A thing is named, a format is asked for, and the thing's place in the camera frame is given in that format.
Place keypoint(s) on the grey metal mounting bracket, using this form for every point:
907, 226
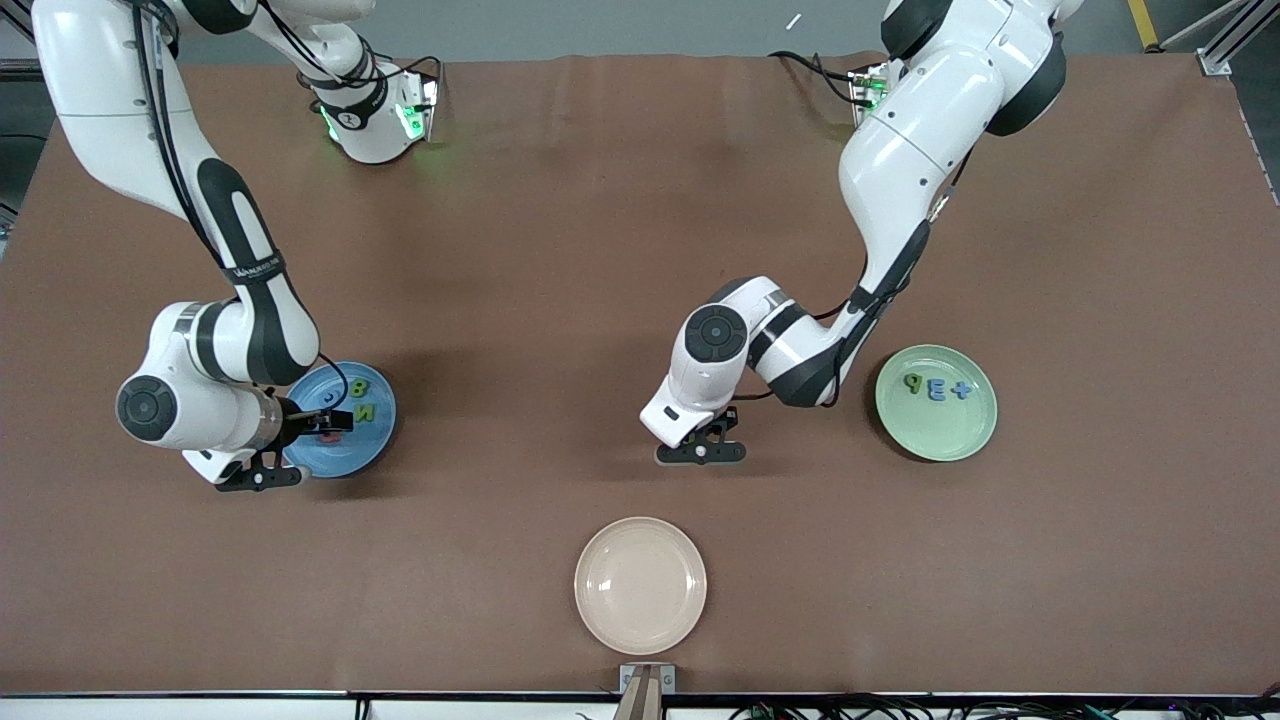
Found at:
628, 680

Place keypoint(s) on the blue foam letter e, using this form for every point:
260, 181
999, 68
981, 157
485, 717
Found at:
936, 390

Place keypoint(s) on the brown table mat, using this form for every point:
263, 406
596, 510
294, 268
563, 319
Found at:
640, 250

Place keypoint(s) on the light green plate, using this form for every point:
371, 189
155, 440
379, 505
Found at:
935, 430

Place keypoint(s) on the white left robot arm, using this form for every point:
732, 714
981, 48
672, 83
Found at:
900, 150

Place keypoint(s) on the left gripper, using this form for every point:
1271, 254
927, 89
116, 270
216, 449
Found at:
729, 416

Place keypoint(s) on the beige plate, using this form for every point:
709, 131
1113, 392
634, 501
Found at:
640, 585

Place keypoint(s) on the blue plate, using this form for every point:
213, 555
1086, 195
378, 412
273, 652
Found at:
350, 450

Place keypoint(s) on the aluminium frame profile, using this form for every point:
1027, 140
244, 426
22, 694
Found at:
1215, 55

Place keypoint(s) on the metal base connector plate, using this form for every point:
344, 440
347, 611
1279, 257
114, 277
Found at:
415, 110
868, 90

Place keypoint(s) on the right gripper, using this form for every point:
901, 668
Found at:
296, 418

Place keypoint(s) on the olive foam letter p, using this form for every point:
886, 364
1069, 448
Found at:
914, 377

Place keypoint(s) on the brown camera mount pole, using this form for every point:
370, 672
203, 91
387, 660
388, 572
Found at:
640, 700

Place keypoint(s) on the green foam letter B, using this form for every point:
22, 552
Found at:
358, 388

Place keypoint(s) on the green foam letter N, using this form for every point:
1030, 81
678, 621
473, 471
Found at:
363, 412

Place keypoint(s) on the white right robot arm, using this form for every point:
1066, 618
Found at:
240, 340

